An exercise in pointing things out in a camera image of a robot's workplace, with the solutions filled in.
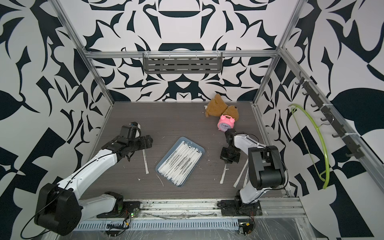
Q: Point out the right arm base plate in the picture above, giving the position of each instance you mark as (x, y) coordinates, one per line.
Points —
(233, 208)

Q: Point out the left pile wrapped straw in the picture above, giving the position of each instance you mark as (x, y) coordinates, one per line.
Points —
(145, 162)

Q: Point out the pile wrapped straw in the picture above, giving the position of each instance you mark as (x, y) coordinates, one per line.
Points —
(145, 162)
(223, 174)

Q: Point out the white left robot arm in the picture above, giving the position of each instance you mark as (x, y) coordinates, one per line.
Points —
(60, 208)

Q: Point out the white cable duct strip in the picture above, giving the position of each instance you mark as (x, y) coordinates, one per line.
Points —
(149, 225)

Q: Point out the black wall hook rail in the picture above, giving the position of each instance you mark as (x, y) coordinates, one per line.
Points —
(330, 117)

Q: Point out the brown teddy bear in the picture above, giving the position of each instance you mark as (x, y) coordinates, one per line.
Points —
(217, 107)

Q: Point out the grey wall shelf rack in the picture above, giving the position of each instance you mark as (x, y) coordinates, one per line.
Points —
(183, 62)

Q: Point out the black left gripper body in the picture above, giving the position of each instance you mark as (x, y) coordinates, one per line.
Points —
(141, 144)

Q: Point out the blue storage tray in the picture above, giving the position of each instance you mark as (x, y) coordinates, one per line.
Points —
(174, 173)

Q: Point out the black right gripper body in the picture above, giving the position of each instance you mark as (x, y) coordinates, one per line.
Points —
(229, 155)

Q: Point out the green clothes hanger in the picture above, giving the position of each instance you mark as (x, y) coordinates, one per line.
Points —
(323, 175)

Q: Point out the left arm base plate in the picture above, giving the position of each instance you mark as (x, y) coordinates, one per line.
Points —
(123, 210)

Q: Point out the pink alarm clock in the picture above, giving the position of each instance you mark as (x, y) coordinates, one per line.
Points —
(226, 122)

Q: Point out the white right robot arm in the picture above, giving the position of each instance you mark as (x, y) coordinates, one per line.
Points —
(265, 167)

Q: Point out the right pile wrapped straw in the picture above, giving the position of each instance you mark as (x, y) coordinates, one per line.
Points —
(223, 174)

